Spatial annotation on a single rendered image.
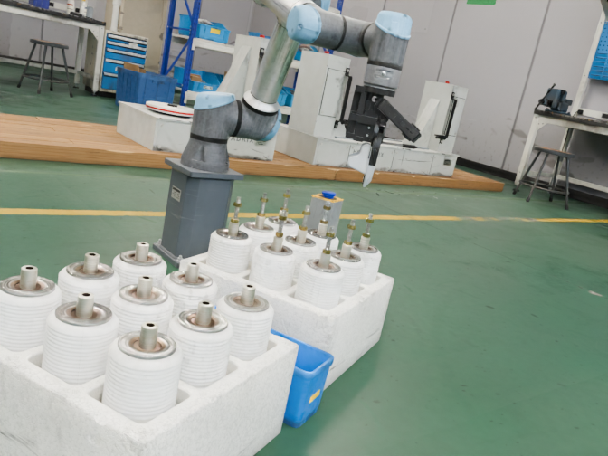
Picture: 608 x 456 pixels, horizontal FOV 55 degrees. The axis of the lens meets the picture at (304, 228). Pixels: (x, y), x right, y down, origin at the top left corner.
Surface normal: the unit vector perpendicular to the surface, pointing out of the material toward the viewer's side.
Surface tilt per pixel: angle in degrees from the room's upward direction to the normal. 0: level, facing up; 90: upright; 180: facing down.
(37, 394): 90
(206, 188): 90
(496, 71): 90
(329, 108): 90
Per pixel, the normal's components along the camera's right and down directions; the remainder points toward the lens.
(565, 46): -0.78, 0.00
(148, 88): 0.64, 0.35
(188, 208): -0.13, 0.22
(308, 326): -0.45, 0.14
